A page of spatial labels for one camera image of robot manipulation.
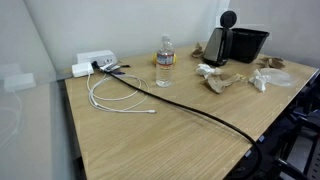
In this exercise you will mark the black office chair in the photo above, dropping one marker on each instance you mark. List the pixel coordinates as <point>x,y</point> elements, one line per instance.
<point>300,133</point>

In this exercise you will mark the small grey usb adapter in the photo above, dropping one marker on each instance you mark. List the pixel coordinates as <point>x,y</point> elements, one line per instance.
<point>111,68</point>

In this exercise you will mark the stainless steel electric kettle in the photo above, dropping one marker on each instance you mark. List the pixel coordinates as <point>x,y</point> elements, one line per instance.
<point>215,46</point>

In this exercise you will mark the white power adapter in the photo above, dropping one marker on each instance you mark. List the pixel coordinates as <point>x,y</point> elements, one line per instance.
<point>81,69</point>

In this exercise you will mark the black plastic waste bin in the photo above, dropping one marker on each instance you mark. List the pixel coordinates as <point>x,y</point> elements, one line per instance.
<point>248,45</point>

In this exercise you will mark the white power strip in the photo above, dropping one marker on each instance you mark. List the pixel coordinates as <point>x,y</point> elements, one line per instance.
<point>95,56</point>

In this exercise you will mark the white partition panel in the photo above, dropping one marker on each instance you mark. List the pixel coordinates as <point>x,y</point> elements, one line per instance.
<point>26,43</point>

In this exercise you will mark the small yellow wrapper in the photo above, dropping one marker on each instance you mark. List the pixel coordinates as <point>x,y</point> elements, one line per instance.
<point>241,77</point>

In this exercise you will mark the clear plastic wrapper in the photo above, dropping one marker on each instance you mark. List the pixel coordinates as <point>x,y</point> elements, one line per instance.
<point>281,77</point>

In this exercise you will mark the small brown paper scrap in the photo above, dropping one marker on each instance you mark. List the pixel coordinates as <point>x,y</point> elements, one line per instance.
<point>197,51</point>

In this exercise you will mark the white crumpled tissue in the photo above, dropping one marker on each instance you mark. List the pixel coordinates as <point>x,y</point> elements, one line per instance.
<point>205,70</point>
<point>260,80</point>

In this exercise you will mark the clear plastic water bottle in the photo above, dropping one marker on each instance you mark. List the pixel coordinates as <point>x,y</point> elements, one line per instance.
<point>165,66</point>

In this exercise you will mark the large crumpled brown paper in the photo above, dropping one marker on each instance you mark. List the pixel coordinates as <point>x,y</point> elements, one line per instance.
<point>273,62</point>

